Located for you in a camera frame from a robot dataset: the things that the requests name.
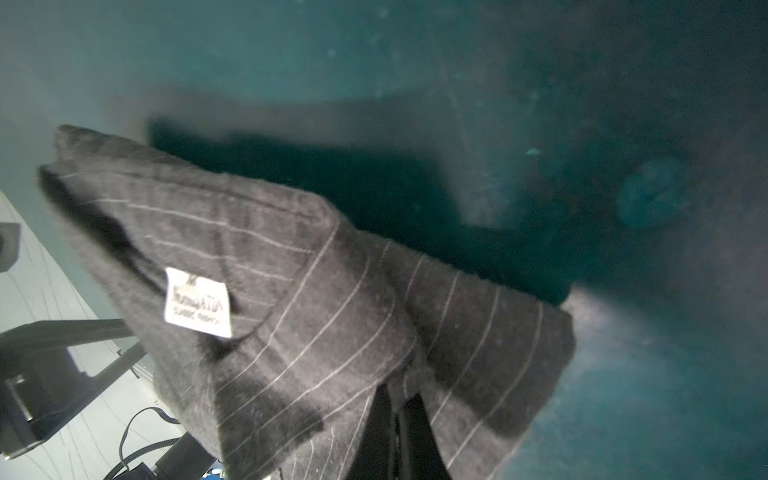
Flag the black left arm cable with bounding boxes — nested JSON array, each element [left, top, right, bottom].
[[101, 406, 184, 480]]

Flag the dark grey striped shirt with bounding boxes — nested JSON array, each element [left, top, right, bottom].
[[38, 125, 576, 479]]

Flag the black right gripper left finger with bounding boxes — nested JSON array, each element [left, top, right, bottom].
[[346, 385, 396, 480]]

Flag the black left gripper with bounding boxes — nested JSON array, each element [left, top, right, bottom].
[[0, 221, 148, 462]]

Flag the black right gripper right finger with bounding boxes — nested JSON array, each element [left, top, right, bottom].
[[398, 395, 451, 480]]

